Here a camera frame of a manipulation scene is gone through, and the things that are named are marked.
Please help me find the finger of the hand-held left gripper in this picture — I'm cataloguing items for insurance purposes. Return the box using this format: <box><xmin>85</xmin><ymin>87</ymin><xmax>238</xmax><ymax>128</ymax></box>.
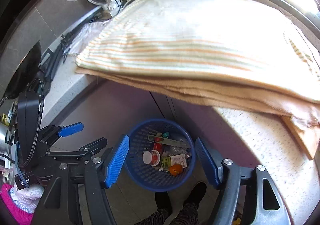
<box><xmin>46</xmin><ymin>137</ymin><xmax>108</xmax><ymax>158</ymax></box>
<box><xmin>37</xmin><ymin>122</ymin><xmax>84</xmax><ymax>144</ymax></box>

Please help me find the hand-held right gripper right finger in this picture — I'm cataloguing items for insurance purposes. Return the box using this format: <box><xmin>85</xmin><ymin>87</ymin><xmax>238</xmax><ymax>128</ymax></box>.
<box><xmin>194</xmin><ymin>137</ymin><xmax>292</xmax><ymax>225</ymax></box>

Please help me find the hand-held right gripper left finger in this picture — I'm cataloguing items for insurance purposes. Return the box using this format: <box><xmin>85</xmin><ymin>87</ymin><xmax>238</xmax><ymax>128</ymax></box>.
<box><xmin>36</xmin><ymin>135</ymin><xmax>130</xmax><ymax>225</ymax></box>

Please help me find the blue plastic basket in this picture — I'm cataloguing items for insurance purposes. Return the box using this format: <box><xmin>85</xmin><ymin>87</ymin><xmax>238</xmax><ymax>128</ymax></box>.
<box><xmin>124</xmin><ymin>118</ymin><xmax>196</xmax><ymax>192</ymax></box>

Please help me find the clear plastic wrap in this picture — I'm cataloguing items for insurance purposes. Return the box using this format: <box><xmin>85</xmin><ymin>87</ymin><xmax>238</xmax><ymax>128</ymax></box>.
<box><xmin>170</xmin><ymin>146</ymin><xmax>192</xmax><ymax>158</ymax></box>

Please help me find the orange tangerine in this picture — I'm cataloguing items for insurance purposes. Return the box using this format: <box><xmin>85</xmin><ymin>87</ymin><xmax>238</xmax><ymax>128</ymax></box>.
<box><xmin>169</xmin><ymin>164</ymin><xmax>183</xmax><ymax>175</ymax></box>

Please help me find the red yogurt cup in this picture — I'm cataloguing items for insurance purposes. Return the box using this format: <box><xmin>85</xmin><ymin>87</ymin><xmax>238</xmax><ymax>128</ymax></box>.
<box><xmin>142</xmin><ymin>150</ymin><xmax>161</xmax><ymax>166</ymax></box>

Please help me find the green milk carton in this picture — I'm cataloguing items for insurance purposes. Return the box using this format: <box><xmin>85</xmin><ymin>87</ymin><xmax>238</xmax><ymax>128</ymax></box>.
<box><xmin>161</xmin><ymin>154</ymin><xmax>188</xmax><ymax>172</ymax></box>

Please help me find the white toothbrush package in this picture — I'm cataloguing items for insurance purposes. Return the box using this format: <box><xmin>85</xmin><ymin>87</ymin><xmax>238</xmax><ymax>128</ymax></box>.
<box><xmin>147</xmin><ymin>134</ymin><xmax>190</xmax><ymax>148</ymax></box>

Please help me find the red snack packet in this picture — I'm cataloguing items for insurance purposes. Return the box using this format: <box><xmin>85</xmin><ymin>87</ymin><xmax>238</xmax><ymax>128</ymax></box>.
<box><xmin>154</xmin><ymin>136</ymin><xmax>164</xmax><ymax>152</ymax></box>

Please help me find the person's left forearm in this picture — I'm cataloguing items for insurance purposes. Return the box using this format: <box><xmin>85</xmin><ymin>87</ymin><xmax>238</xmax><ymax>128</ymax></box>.
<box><xmin>0</xmin><ymin>182</ymin><xmax>44</xmax><ymax>225</ymax></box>

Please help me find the person's right shoe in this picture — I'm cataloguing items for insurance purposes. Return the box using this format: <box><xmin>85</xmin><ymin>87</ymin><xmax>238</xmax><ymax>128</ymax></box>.
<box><xmin>184</xmin><ymin>181</ymin><xmax>207</xmax><ymax>205</ymax></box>

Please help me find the person's shoe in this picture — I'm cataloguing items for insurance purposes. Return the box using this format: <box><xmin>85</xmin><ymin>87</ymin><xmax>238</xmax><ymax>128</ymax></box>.
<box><xmin>155</xmin><ymin>190</ymin><xmax>173</xmax><ymax>215</ymax></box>
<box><xmin>184</xmin><ymin>181</ymin><xmax>207</xmax><ymax>205</ymax></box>

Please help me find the person's right leg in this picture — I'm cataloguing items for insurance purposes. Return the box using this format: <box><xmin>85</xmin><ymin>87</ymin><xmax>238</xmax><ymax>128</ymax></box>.
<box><xmin>172</xmin><ymin>201</ymin><xmax>200</xmax><ymax>225</ymax></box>

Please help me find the person's leg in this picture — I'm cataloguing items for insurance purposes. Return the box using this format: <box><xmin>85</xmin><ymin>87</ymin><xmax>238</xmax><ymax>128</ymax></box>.
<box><xmin>135</xmin><ymin>209</ymin><xmax>173</xmax><ymax>225</ymax></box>
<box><xmin>172</xmin><ymin>201</ymin><xmax>200</xmax><ymax>225</ymax></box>

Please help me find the person's left shoe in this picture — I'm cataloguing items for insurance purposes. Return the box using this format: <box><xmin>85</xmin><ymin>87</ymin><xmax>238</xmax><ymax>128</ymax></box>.
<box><xmin>155</xmin><ymin>190</ymin><xmax>173</xmax><ymax>215</ymax></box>

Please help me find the tan towel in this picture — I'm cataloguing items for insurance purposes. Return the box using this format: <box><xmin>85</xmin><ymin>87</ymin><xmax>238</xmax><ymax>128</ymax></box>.
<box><xmin>75</xmin><ymin>65</ymin><xmax>320</xmax><ymax>128</ymax></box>

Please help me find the person's left leg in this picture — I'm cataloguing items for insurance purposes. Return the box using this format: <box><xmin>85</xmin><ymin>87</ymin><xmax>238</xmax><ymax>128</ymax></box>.
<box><xmin>135</xmin><ymin>209</ymin><xmax>173</xmax><ymax>225</ymax></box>

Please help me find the wooden board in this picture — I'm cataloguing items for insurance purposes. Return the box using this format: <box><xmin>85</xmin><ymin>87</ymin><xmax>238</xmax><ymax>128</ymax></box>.
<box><xmin>281</xmin><ymin>115</ymin><xmax>320</xmax><ymax>160</ymax></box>

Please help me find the striped cloth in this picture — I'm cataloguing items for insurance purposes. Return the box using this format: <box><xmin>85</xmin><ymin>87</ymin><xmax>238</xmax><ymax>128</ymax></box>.
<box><xmin>75</xmin><ymin>0</ymin><xmax>320</xmax><ymax>104</ymax></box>

